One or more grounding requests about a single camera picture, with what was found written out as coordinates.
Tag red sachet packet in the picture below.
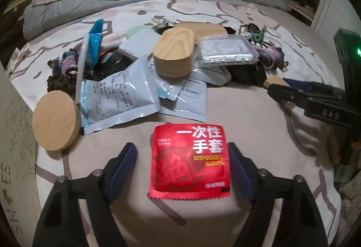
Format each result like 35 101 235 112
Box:
149 124 231 200

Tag small wooden block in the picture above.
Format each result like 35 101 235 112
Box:
263 76 290 89

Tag person's right hand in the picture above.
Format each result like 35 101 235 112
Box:
327 126 346 165

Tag white shoe box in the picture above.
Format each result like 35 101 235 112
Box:
1 68 41 246

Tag silver blister pack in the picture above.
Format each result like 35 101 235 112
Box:
197 34 259 67

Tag round wooden coaster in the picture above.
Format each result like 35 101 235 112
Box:
32 90 81 151

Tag cartoon bear blanket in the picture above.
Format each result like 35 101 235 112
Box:
10 0 343 246

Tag oval wooden box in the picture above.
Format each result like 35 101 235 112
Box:
152 28 195 78
174 21 228 38

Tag silver foil pouches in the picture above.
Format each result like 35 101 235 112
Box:
80 53 232 135

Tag purple knitted scrunchie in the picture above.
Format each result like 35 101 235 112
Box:
46 48 85 92

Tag white charger block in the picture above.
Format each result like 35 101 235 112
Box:
119 29 160 61

